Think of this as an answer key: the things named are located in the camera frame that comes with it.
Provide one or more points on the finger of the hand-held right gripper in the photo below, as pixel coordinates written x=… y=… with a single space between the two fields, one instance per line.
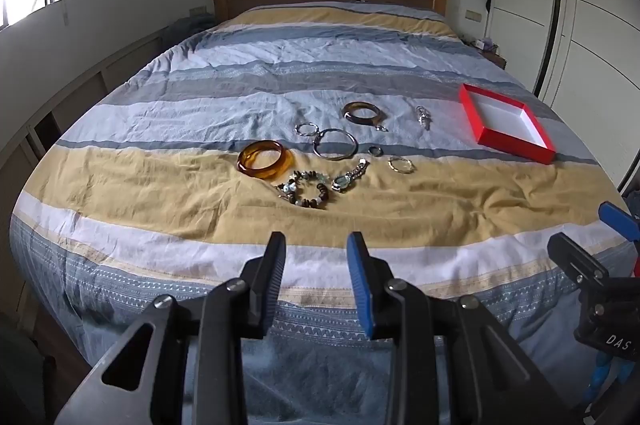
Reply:
x=620 y=220
x=575 y=255

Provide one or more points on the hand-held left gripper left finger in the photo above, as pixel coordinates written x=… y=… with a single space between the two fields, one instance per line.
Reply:
x=274 y=267

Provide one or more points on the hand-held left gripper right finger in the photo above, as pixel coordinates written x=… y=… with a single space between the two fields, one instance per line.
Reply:
x=359 y=277

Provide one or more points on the amber bangle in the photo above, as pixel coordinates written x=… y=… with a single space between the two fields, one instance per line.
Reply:
x=250 y=165

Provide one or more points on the twisted silver hoop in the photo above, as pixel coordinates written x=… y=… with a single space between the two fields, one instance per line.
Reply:
x=298 y=131
x=395 y=168

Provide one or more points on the plain silver bangle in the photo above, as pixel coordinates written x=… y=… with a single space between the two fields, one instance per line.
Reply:
x=320 y=150

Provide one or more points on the red shallow box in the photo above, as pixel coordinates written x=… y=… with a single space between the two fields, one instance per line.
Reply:
x=500 y=117

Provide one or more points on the silver wristwatch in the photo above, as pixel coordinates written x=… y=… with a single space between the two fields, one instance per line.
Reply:
x=345 y=180

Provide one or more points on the small silver charm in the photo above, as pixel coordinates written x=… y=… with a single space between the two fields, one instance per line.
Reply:
x=381 y=128

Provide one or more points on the brown tortoiseshell bangle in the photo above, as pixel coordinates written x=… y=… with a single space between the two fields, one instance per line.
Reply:
x=352 y=117

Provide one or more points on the wooden nightstand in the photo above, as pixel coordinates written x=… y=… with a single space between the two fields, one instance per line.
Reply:
x=492 y=57

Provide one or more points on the white wardrobe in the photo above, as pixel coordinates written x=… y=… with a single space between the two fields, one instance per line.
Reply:
x=590 y=5

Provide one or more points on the purple object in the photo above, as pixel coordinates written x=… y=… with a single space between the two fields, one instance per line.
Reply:
x=484 y=43

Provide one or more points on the striped bed cover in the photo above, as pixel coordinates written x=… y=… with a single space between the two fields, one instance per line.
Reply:
x=350 y=50

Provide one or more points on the blue-grey cloth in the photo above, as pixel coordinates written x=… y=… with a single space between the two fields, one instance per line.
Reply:
x=187 y=30

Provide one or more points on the low wooden shelf unit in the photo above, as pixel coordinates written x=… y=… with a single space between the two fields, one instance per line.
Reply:
x=75 y=95

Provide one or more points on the beige wall switch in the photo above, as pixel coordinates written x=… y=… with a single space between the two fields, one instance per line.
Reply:
x=473 y=15

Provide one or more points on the wall socket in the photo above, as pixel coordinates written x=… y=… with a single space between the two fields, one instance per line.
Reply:
x=197 y=11

